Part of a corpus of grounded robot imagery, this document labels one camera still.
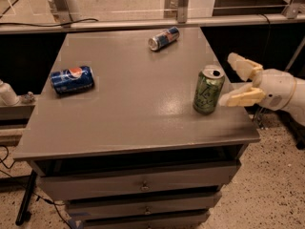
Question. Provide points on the black metal leg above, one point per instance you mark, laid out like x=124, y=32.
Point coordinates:
x=21, y=217

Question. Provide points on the middle grey drawer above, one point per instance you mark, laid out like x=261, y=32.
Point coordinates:
x=143, y=206

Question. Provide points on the white pipe fitting left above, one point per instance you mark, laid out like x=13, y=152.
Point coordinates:
x=7, y=94

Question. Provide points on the blue Pepsi can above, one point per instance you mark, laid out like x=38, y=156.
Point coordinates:
x=72, y=80

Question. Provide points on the horizontal metal rail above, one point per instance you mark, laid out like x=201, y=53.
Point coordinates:
x=91, y=25

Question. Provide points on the bottom grey drawer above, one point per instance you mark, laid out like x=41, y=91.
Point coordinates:
x=155, y=221

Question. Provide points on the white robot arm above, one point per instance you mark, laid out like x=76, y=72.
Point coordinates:
x=296, y=105

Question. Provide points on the blue silver Red Bull can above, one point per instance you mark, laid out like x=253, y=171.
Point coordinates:
x=164, y=38

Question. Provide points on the metal upright bracket left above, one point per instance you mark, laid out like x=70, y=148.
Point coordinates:
x=64, y=11

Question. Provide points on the metal upright bracket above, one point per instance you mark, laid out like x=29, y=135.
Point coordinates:
x=177, y=9
x=64, y=11

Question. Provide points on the green soda can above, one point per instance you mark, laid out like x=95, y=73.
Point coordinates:
x=208, y=88

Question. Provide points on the metal upright bracket centre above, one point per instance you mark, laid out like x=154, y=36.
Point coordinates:
x=177, y=9

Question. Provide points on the top grey drawer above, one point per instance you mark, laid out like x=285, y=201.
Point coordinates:
x=129, y=182

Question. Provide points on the grey drawer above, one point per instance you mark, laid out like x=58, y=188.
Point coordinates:
x=129, y=182
x=143, y=206
x=155, y=221

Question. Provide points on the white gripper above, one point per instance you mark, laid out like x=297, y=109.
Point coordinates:
x=276, y=87

